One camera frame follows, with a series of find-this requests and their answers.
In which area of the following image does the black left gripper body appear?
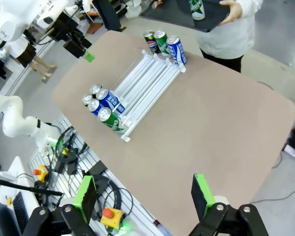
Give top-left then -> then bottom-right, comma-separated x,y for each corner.
62,33 -> 93,59

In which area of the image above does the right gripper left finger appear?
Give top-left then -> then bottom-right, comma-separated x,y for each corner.
23,175 -> 99,236

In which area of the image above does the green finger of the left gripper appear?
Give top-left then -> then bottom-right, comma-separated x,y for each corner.
83,49 -> 96,63

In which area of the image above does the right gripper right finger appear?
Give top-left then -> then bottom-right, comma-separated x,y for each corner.
189,173 -> 270,236

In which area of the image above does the green Chilsung cider can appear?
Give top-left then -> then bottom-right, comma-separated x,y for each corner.
97,107 -> 128,135
153,29 -> 173,57
188,0 -> 206,21

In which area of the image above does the black serving tray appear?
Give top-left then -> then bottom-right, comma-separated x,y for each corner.
139,0 -> 233,33

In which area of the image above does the person's left forearm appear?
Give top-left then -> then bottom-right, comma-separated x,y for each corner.
237,0 -> 264,19

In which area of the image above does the person in black skirt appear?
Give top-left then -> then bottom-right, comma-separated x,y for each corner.
0,34 -> 58,80

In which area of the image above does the person in white hoodie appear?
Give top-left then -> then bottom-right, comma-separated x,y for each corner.
195,0 -> 264,74

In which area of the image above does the person's left hand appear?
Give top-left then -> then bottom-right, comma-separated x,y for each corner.
218,0 -> 244,26

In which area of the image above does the black flat box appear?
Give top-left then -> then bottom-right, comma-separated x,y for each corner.
87,160 -> 108,177

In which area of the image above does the black Pepsi can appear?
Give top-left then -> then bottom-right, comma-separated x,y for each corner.
143,30 -> 161,54
81,93 -> 94,107
89,83 -> 103,95

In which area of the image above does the yellow emergency stop box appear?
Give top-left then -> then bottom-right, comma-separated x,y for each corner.
100,206 -> 125,231
32,165 -> 50,183

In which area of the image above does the black power adapter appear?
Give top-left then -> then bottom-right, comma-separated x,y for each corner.
54,147 -> 79,174

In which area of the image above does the blue Pocari Sweat can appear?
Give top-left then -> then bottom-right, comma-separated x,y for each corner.
95,88 -> 126,116
166,35 -> 188,66
87,98 -> 107,117

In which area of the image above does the black pole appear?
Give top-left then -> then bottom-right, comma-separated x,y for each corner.
0,177 -> 65,197

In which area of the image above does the white can dispenser rack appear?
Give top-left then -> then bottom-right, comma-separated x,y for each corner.
88,47 -> 188,144

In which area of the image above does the black keyboard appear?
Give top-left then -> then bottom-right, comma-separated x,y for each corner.
11,191 -> 30,235

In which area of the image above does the black coiled cable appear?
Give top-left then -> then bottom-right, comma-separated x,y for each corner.
94,174 -> 134,223

